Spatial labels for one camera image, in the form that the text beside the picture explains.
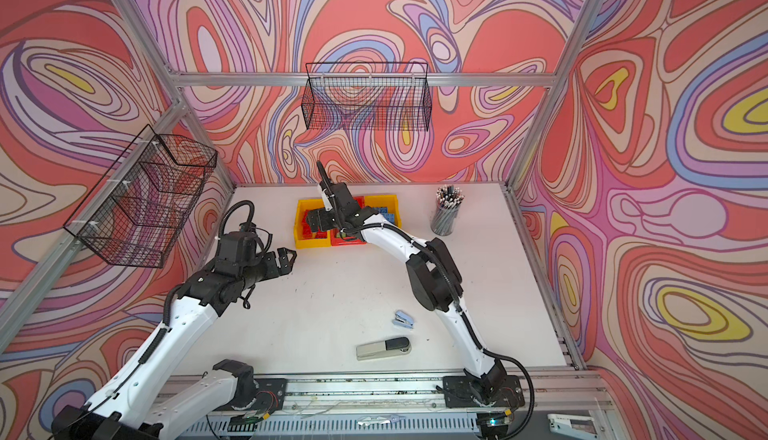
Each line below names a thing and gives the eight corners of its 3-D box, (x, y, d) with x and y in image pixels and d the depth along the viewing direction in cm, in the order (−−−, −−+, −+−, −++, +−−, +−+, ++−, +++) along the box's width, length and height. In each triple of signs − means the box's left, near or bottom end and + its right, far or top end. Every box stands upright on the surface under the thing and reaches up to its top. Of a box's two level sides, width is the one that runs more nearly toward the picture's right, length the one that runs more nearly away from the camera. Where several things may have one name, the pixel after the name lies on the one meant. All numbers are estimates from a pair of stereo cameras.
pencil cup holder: (432, 235, 105) (439, 204, 92) (430, 216, 111) (436, 184, 98) (455, 235, 105) (465, 204, 92) (452, 216, 111) (460, 184, 98)
